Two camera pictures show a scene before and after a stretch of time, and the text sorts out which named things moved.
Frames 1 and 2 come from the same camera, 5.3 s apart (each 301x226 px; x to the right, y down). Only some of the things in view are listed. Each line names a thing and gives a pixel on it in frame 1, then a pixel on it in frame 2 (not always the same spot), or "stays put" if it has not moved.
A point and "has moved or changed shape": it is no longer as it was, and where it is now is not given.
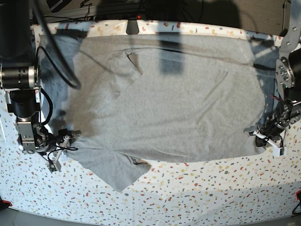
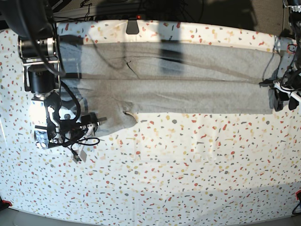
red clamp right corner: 296,193 stays put
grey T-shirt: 144,100 has moved or changed shape
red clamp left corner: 7,202 stays put
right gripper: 272,129 → 291,78
